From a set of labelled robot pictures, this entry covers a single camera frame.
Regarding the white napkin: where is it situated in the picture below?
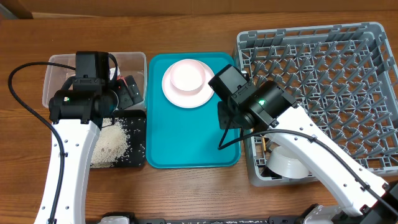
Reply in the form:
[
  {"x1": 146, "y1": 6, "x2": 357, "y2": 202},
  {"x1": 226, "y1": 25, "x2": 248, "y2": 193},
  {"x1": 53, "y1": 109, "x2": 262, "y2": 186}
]
[{"x1": 109, "y1": 67, "x2": 121, "y2": 82}]

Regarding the clear plastic bin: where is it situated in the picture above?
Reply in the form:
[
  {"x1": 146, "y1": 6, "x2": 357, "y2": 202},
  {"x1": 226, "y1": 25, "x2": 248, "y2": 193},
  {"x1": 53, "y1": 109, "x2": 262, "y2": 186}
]
[{"x1": 42, "y1": 52, "x2": 147, "y2": 111}]

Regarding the cooked white rice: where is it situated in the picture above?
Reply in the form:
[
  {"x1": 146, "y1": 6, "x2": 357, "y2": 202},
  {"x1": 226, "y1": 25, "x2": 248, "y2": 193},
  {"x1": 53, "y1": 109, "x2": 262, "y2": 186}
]
[{"x1": 91, "y1": 117, "x2": 146, "y2": 169}]

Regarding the grey dishwasher rack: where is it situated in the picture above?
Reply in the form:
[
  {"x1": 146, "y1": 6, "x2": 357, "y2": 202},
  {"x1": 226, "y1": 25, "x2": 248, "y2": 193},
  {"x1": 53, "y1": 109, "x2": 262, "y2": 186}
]
[{"x1": 234, "y1": 22, "x2": 397, "y2": 177}]

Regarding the grey bowl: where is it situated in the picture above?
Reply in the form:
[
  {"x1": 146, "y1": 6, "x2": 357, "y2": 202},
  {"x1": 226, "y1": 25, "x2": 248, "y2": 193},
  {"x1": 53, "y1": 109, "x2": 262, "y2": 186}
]
[{"x1": 267, "y1": 146, "x2": 310, "y2": 179}]

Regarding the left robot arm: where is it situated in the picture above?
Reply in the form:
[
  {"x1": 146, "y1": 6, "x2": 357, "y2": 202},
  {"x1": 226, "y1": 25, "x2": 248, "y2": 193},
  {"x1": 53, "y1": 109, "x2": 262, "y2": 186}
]
[{"x1": 35, "y1": 51, "x2": 142, "y2": 223}]

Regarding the teal serving tray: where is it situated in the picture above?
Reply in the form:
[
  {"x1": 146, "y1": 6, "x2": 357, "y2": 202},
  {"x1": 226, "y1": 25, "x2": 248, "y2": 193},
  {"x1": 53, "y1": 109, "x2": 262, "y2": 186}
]
[{"x1": 146, "y1": 52, "x2": 241, "y2": 169}]

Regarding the black plastic tray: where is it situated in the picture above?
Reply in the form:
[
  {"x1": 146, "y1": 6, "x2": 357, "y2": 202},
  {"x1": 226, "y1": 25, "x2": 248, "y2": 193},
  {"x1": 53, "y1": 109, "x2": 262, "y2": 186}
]
[{"x1": 90, "y1": 109, "x2": 147, "y2": 169}]

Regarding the wooden chopstick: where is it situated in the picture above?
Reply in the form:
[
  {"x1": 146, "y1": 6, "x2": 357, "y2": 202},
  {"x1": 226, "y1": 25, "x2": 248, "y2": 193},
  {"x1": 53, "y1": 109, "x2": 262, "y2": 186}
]
[{"x1": 261, "y1": 138, "x2": 267, "y2": 153}]

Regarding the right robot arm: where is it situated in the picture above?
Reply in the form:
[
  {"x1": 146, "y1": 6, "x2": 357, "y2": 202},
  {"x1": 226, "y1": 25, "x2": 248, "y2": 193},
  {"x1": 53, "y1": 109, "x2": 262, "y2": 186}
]
[{"x1": 208, "y1": 65, "x2": 397, "y2": 223}]

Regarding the pink round plate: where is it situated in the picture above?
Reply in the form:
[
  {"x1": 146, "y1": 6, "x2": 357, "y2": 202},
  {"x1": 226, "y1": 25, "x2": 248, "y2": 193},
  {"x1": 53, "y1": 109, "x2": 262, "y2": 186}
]
[{"x1": 162, "y1": 60, "x2": 215, "y2": 108}]

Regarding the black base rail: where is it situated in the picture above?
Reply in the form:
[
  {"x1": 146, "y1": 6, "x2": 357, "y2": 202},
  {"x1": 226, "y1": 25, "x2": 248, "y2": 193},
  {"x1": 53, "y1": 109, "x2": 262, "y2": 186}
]
[{"x1": 94, "y1": 212, "x2": 309, "y2": 224}]

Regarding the pink small bowl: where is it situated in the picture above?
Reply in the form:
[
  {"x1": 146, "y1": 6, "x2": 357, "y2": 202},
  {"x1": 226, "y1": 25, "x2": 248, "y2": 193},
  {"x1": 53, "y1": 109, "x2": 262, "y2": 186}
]
[{"x1": 170, "y1": 59, "x2": 205, "y2": 92}]

